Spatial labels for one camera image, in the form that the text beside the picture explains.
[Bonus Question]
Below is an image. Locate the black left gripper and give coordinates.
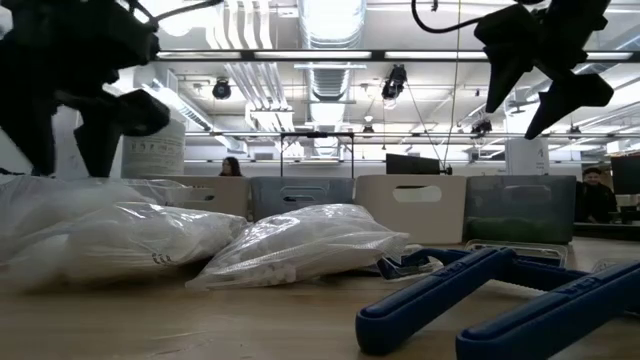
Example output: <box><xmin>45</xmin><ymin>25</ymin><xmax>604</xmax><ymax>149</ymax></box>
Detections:
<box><xmin>0</xmin><ymin>0</ymin><xmax>172</xmax><ymax>179</ymax></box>

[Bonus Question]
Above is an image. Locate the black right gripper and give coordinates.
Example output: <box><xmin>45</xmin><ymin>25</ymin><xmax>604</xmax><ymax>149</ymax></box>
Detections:
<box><xmin>472</xmin><ymin>0</ymin><xmax>615</xmax><ymax>142</ymax></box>

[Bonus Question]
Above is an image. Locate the clear bag of white items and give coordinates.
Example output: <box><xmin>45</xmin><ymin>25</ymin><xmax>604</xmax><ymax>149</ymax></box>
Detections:
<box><xmin>184</xmin><ymin>202</ymin><xmax>412</xmax><ymax>292</ymax></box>
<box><xmin>0</xmin><ymin>175</ymin><xmax>194</xmax><ymax>266</ymax></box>
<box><xmin>9</xmin><ymin>201</ymin><xmax>250</xmax><ymax>294</ymax></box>

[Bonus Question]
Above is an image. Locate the white box with print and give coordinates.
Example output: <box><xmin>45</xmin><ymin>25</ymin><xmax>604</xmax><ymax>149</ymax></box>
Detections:
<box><xmin>504</xmin><ymin>137</ymin><xmax>551</xmax><ymax>177</ymax></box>

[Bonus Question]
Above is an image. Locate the white plastic cup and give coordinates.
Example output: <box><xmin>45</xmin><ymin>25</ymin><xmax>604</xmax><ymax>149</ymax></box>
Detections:
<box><xmin>120</xmin><ymin>118</ymin><xmax>187</xmax><ymax>179</ymax></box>

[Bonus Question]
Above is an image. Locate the dark grey plastic bin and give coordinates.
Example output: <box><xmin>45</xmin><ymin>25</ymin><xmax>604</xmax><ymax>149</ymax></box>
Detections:
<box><xmin>463</xmin><ymin>174</ymin><xmax>578</xmax><ymax>246</ymax></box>

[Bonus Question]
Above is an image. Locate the black computer monitor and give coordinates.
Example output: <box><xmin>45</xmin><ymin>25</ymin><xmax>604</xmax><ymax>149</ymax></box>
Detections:
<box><xmin>385</xmin><ymin>152</ymin><xmax>443</xmax><ymax>176</ymax></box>
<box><xmin>609</xmin><ymin>154</ymin><xmax>640</xmax><ymax>197</ymax></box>

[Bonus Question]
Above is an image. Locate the person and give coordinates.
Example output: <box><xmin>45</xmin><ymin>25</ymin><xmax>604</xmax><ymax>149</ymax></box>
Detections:
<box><xmin>218</xmin><ymin>155</ymin><xmax>244</xmax><ymax>178</ymax></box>
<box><xmin>573</xmin><ymin>166</ymin><xmax>620</xmax><ymax>224</ymax></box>

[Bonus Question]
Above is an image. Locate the black ceiling spotlight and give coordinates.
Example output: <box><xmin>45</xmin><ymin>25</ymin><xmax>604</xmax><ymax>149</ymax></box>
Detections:
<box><xmin>211</xmin><ymin>78</ymin><xmax>233</xmax><ymax>101</ymax></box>
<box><xmin>380</xmin><ymin>63</ymin><xmax>408</xmax><ymax>101</ymax></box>

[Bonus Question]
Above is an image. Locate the clear plastic blister package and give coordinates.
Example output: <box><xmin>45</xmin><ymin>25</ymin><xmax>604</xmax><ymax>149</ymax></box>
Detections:
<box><xmin>463</xmin><ymin>238</ymin><xmax>570</xmax><ymax>268</ymax></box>

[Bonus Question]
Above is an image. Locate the clear beige plastic bin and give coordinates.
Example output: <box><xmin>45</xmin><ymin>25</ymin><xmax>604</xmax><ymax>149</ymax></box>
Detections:
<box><xmin>149</xmin><ymin>174</ymin><xmax>251</xmax><ymax>220</ymax></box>

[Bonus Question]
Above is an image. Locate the white plastic bin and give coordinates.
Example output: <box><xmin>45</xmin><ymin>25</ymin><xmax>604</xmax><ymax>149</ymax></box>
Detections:
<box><xmin>353</xmin><ymin>174</ymin><xmax>468</xmax><ymax>246</ymax></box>

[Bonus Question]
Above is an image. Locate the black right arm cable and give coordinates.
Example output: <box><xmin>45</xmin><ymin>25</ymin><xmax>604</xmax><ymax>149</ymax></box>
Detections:
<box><xmin>410</xmin><ymin>0</ymin><xmax>482</xmax><ymax>35</ymax></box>

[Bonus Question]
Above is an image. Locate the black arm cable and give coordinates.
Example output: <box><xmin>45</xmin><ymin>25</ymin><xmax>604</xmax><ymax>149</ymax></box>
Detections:
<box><xmin>410</xmin><ymin>0</ymin><xmax>482</xmax><ymax>35</ymax></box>
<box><xmin>127</xmin><ymin>0</ymin><xmax>225</xmax><ymax>24</ymax></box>

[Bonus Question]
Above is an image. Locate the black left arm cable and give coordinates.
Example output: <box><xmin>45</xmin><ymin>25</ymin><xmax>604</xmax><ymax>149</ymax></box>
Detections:
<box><xmin>127</xmin><ymin>0</ymin><xmax>225</xmax><ymax>24</ymax></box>

